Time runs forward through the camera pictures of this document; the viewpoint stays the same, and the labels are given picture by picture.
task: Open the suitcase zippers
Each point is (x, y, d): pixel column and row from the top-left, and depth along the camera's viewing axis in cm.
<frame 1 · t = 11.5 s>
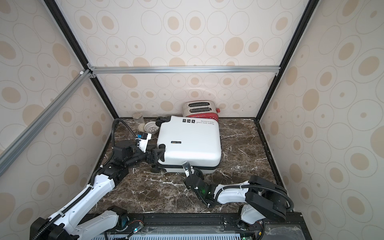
left hand: (164, 148, 75), fingers open
right hand: (192, 168, 85), fingers closed
white hard-shell suitcase: (196, 140, 82), point 22 cm above the table
red and chrome toaster: (200, 108, 107), point 16 cm above the table
clear glass jar: (138, 117, 104), point 14 cm above the table
white perforated strainer cup: (151, 127, 115), point 2 cm above the table

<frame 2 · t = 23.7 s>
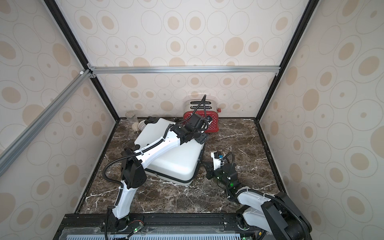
left hand: (205, 131, 86), fingers open
right hand: (208, 161, 84), fingers closed
white hard-shell suitcase: (179, 166, 75), point 19 cm above the table
the other named things where they were.

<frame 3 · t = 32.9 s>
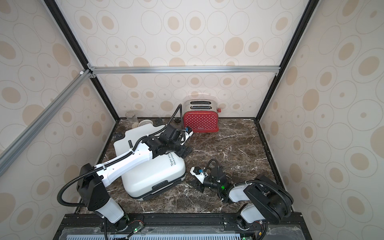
left hand: (190, 146, 79), fingers open
right hand: (193, 176, 83), fingers open
white hard-shell suitcase: (160, 175, 72), point 19 cm above the table
the other named things where they were.

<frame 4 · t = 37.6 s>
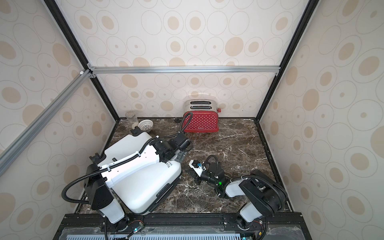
left hand: (179, 151, 80), fingers open
right hand: (192, 167, 84), fingers closed
white hard-shell suitcase: (140, 191, 72), point 14 cm above the table
the other named things where they were.

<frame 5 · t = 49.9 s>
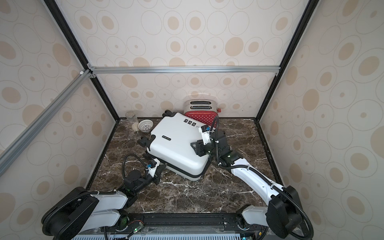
left hand: (167, 165, 82), fingers closed
right hand: (200, 142, 80), fingers open
white hard-shell suitcase: (169, 141, 81), point 22 cm above the table
the other named things where they were.

